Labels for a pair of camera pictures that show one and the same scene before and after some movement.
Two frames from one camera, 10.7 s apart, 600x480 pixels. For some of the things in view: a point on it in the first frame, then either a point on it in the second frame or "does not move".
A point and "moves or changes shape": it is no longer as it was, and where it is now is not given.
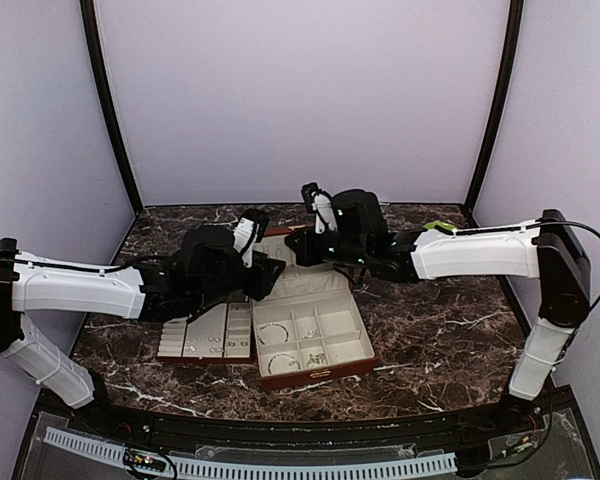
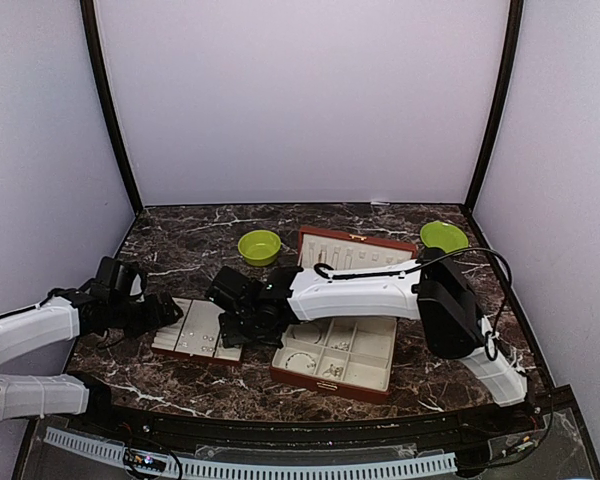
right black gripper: [304, 253] to [231, 333]
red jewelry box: [308, 328] moves or changes shape
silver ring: [316, 358] to [333, 371]
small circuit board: [135, 457] does not move
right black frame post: [512, 40] does not move
